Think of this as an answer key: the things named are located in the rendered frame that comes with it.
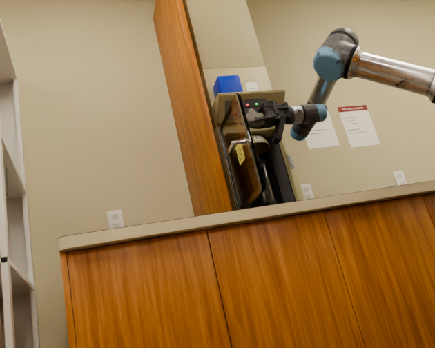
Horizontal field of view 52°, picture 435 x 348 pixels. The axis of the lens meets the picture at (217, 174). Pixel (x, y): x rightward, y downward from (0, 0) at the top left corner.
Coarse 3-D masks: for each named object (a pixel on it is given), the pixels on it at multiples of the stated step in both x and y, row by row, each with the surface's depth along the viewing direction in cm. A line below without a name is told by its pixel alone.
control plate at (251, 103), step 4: (244, 100) 194; (248, 100) 195; (252, 100) 195; (256, 100) 196; (260, 100) 197; (264, 100) 197; (228, 104) 192; (244, 104) 195; (252, 104) 196; (260, 104) 197; (228, 108) 193; (244, 108) 196; (248, 108) 196; (256, 108) 198; (248, 112) 197; (256, 112) 198
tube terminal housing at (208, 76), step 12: (204, 72) 206; (216, 72) 207; (228, 72) 209; (240, 72) 211; (252, 72) 212; (264, 72) 214; (204, 84) 206; (264, 84) 212; (216, 132) 198; (252, 132) 202; (264, 132) 205; (288, 144) 202; (288, 168) 201; (228, 180) 190; (300, 192) 194
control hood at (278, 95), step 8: (224, 96) 190; (232, 96) 192; (248, 96) 194; (256, 96) 195; (264, 96) 197; (272, 96) 198; (280, 96) 199; (216, 104) 193; (224, 104) 192; (216, 112) 194; (224, 112) 193; (216, 120) 196
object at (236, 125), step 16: (240, 112) 165; (224, 128) 187; (240, 128) 168; (224, 144) 190; (256, 160) 158; (240, 176) 175; (256, 176) 158; (240, 192) 178; (256, 192) 160; (240, 208) 180
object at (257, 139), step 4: (252, 136) 203; (256, 136) 203; (260, 136) 204; (256, 140) 201; (260, 140) 201; (264, 140) 203; (256, 144) 214; (260, 144) 213; (264, 144) 211; (268, 144) 207; (256, 148) 215; (260, 148) 214; (264, 148) 212; (268, 148) 210; (256, 152) 215; (260, 152) 214
